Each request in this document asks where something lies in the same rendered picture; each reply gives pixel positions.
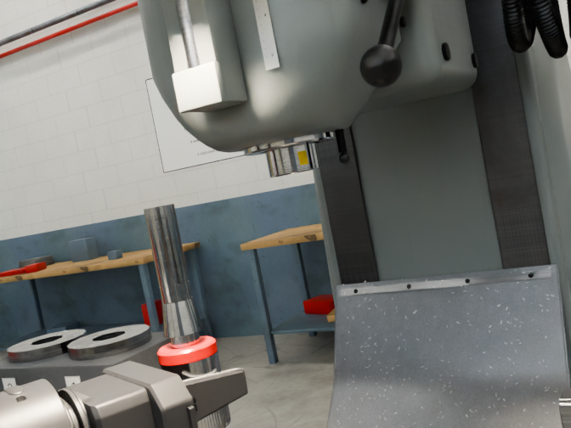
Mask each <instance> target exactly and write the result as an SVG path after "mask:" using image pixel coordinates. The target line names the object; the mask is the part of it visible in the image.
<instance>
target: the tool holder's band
mask: <svg viewBox="0 0 571 428"><path fill-rule="evenodd" d="M217 350H218V348H217V343H216V340H215V339H214V338H212V337H211V336H200V341H199V342H198V343H196V344H194V345H192V346H187V347H181V348H173V347H172V345H171V343H168V344H166V345H165V346H162V347H161V348H160V349H159V351H158V352H157V356H158V360H159V364H160V365H164V366H173V365H181V364H186V363H193V362H196V361H199V360H202V359H204V358H208V357H210V356H211V355H213V354H214V353H215V352H216V351H217Z"/></svg>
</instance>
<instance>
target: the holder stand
mask: <svg viewBox="0 0 571 428"><path fill-rule="evenodd" d="M168 343H171V341H170V338H166V337H164V333H163V331H161V332H150V327H149V326H148V325H146V324H135V325H128V326H122V327H118V328H114V329H107V330H103V331H100V332H97V333H93V334H91V335H87V331H86V330H84V329H70V330H64V331H60V332H55V333H51V334H47V335H41V336H38V337H35V338H32V339H30V340H27V341H22V342H20V343H18V344H16V345H13V346H11V347H10V348H9V349H7V352H8V357H5V358H2V359H0V392H1V391H3V390H4V389H6V388H9V387H11V386H22V385H24V384H27V383H30V382H33V381H36V380H40V379H45V380H47V381H48V382H49V383H50V384H51V385H52V386H53V387H54V389H55V390H56V391H57V393H58V390H60V389H63V388H66V387H68V386H73V385H75V384H78V383H81V382H83V381H86V380H91V379H92V378H95V377H98V376H101V375H102V373H103V371H104V369H107V368H109V367H112V366H115V365H117V364H120V363H125V362H127V361H132V362H135V363H141V364H143V365H147V366H150V367H153V368H156V369H160V364H159V360H158V356H157V352H158V351H159V349H160V348H161V347H162V346H165V345H166V344H168Z"/></svg>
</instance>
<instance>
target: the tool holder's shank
mask: <svg viewBox="0 0 571 428"><path fill-rule="evenodd" d="M144 216H145V221H146V225H147V229H148V234H149V238H150V246H151V250H152V255H153V259H154V264H155V271H156V276H157V280H158V285H159V289H160V293H161V301H162V314H163V333H164V337H166V338H170V341H171V345H172V347H173V348H181V347H187V346H192V345H194V344H196V343H198V342H199V341H200V336H199V331H200V330H202V329H203V325H202V323H201V319H200V316H199V313H198V312H197V309H196V306H195V302H194V300H193V297H192V293H191V288H190V284H189V276H188V272H187V267H186V262H185V258H184V250H183V246H182V241H181V237H180V232H179V228H178V220H177V215H176V211H175V206H174V204H170V205H165V206H157V207H152V208H148V209H144Z"/></svg>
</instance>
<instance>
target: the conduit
mask: <svg viewBox="0 0 571 428"><path fill-rule="evenodd" d="M500 3H502V5H501V7H502V8H503V9H502V11H503V12H502V14H503V16H502V17H503V18H504V19H503V20H504V23H503V24H504V27H505V33H506V39H507V42H508V44H509V46H510V48H511V49H512V51H514V52H516V53H519V54H520V53H524V52H527V51H528V50H529V48H530V47H531V46H532V44H533V41H534V36H535V31H536V27H537V30H538V31H539V34H540V37H541V40H542V42H543V43H544V46H545V48H546V51H547V53H548V54H549V55H550V57H552V58H554V59H559V58H562V57H563V56H564V55H565V54H566V53H567V52H568V43H567V39H566V37H565V32H564V28H563V23H562V18H561V17H562V16H561V13H560V11H561V10H560V8H559V4H558V3H559V2H558V1H557V0H502V1H501V2H500ZM567 5H568V6H567V7H568V22H569V23H568V24H569V37H570V38H571V0H567Z"/></svg>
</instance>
